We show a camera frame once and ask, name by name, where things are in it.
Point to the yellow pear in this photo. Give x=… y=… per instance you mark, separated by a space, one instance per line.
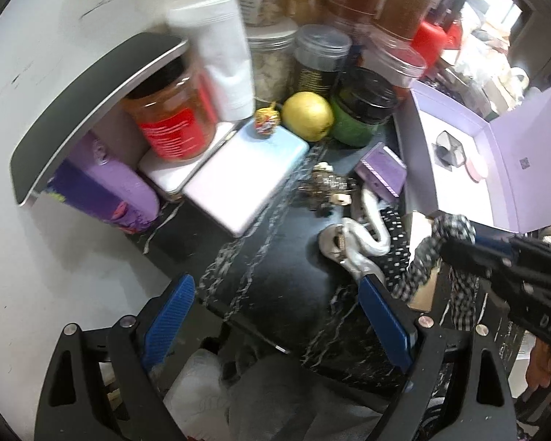
x=307 y=115

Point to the clear jar with oats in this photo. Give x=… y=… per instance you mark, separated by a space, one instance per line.
x=272 y=58

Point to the purple rectangular product box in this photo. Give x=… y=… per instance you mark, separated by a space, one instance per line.
x=382 y=172

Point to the glass jar red label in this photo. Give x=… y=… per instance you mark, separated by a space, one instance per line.
x=169 y=110

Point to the black polka dot scrunchie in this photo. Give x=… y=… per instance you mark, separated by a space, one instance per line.
x=395 y=263

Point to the gold cardboard box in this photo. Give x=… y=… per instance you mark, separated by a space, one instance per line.
x=425 y=238

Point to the white paper towel roll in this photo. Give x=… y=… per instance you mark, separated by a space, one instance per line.
x=217 y=35

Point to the pastel blue pink box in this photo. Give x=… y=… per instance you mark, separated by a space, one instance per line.
x=235 y=178

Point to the purple soft pouch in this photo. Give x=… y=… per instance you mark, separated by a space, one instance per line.
x=94 y=181

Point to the clear jar orange label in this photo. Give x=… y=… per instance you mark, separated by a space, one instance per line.
x=399 y=64

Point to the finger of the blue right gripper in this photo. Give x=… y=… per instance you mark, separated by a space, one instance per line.
x=482 y=258
x=491 y=238

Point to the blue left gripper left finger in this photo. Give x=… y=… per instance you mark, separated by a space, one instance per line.
x=168 y=314

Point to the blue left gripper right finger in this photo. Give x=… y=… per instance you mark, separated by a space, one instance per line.
x=391 y=320

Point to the green jar black lid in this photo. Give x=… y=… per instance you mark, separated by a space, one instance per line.
x=361 y=102

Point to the black white gingham scrunchie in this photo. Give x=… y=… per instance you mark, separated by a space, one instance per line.
x=464 y=287

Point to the pink round compact case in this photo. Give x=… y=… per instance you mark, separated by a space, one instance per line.
x=476 y=169

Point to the red plastic canister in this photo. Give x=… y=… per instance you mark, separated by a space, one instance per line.
x=431 y=40

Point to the lavender open gift box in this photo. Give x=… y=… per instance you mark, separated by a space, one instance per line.
x=516 y=148

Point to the white pearly hair claw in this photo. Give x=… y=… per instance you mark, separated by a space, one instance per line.
x=353 y=246

